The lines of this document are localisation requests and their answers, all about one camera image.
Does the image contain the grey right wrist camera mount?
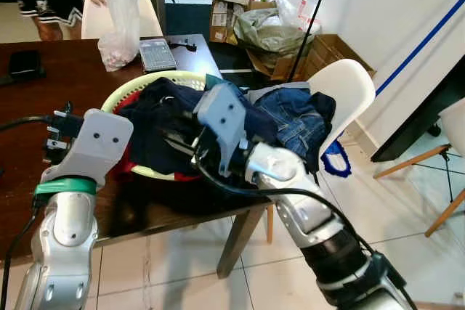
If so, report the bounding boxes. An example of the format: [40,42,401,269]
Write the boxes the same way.
[195,83,249,178]

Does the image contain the dark wooden table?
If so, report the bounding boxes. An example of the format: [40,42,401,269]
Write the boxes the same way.
[0,33,275,280]

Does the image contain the grey calculator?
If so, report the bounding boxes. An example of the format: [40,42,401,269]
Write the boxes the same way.
[138,38,179,73]

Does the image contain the teal garment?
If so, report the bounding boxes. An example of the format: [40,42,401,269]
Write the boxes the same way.
[206,74,251,100]

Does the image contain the thin black rod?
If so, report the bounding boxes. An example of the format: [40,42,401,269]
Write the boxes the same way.
[288,0,344,83]

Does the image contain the pale yellow laundry basket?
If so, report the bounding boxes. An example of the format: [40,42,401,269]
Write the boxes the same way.
[100,70,219,182]

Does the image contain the open brown cardboard box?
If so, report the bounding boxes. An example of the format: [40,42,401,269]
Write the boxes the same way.
[272,33,376,82]

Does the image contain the short black cord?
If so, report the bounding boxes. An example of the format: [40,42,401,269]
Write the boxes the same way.
[164,37,198,54]

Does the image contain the navy knit garment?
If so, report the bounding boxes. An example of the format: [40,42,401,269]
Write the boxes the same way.
[116,78,280,176]

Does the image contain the black wallet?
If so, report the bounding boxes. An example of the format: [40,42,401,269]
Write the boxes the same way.
[7,50,46,84]

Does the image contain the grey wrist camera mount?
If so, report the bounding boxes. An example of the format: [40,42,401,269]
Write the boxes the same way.
[40,109,134,184]
[195,83,249,178]

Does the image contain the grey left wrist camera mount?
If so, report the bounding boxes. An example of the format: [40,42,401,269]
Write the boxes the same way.
[40,109,134,184]

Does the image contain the clear plastic bag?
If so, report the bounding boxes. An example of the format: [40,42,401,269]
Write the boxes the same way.
[98,0,141,73]

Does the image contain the black flat panel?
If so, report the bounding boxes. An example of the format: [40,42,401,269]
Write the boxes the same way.
[371,56,465,163]

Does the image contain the olive plastic bag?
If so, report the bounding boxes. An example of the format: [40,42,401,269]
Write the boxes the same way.
[232,7,317,71]

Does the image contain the red garment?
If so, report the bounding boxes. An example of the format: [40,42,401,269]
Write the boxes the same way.
[109,147,204,182]

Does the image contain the blue jeans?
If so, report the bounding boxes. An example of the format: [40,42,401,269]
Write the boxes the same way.
[251,85,336,173]

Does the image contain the white chair wooden legs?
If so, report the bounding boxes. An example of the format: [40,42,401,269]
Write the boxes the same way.
[81,0,164,41]
[265,58,376,245]
[374,98,465,238]

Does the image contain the blue long-handled tool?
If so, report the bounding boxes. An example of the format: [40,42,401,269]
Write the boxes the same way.
[321,0,465,179]

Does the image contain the cardboard box with packets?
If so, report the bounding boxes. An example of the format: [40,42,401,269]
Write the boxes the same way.
[209,0,286,44]

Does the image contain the white bag red print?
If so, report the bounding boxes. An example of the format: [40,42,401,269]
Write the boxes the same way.
[276,0,322,33]

